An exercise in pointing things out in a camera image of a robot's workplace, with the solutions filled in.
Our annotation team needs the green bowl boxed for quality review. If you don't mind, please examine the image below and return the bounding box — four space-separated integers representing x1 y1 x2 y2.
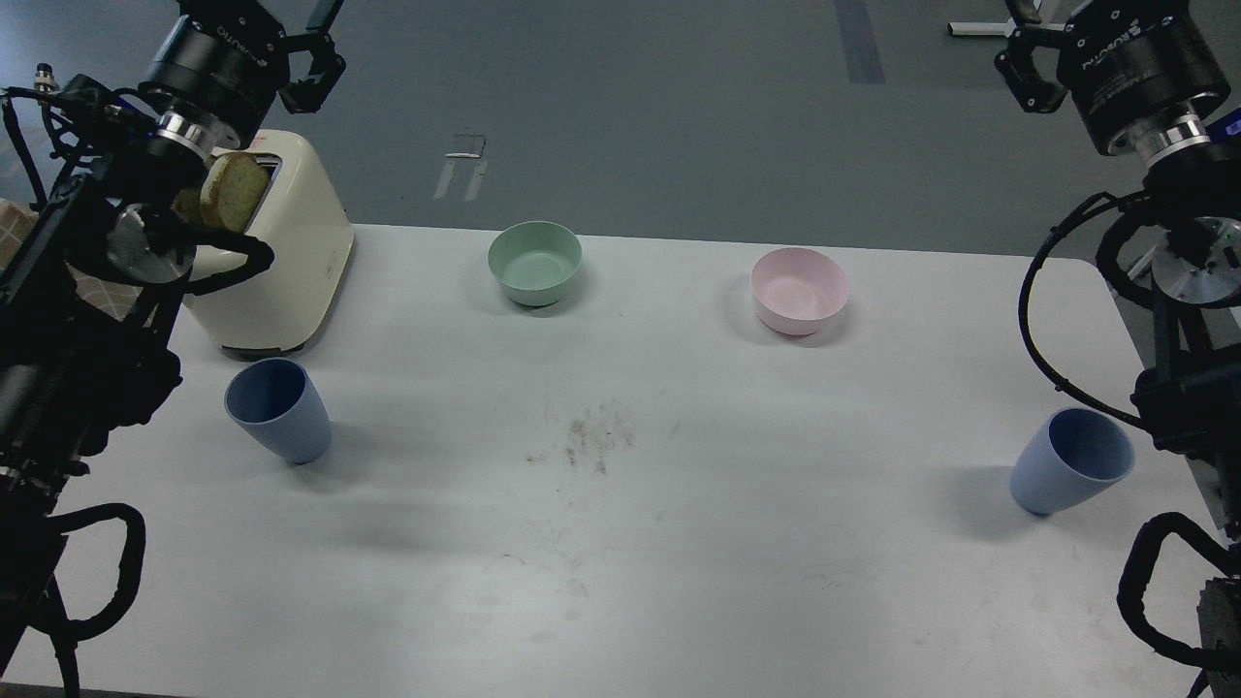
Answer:
486 221 585 306

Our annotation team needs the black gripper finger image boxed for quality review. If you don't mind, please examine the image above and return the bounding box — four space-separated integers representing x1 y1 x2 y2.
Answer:
994 1 1069 114
279 1 346 114

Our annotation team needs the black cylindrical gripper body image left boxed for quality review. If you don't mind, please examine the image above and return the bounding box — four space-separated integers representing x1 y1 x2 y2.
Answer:
138 1 290 147

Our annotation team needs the pink bowl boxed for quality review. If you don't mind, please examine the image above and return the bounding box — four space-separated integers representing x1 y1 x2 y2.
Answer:
748 247 851 337

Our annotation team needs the cream toaster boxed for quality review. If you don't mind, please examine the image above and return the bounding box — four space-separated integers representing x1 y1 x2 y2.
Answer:
182 129 355 359

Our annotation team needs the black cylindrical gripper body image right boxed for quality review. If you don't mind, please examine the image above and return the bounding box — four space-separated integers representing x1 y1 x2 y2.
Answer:
1059 1 1231 156

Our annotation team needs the beige checked cloth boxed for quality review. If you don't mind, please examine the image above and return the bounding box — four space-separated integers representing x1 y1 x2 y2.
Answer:
1 199 141 320

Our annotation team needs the white table leg base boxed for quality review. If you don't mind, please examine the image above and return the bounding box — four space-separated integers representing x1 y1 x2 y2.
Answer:
947 21 1014 39

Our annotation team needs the toast slice back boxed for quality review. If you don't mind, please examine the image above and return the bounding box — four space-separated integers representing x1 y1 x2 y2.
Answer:
172 188 204 226

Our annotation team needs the toast slice front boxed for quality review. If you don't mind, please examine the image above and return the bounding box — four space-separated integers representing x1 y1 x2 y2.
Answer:
199 152 271 233

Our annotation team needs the toast slice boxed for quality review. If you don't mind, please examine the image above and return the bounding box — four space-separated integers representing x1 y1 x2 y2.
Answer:
199 152 271 233
172 188 204 226

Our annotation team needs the blue cup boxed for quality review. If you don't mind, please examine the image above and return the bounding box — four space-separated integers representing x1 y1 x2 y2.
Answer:
1006 409 1136 515
223 356 333 465

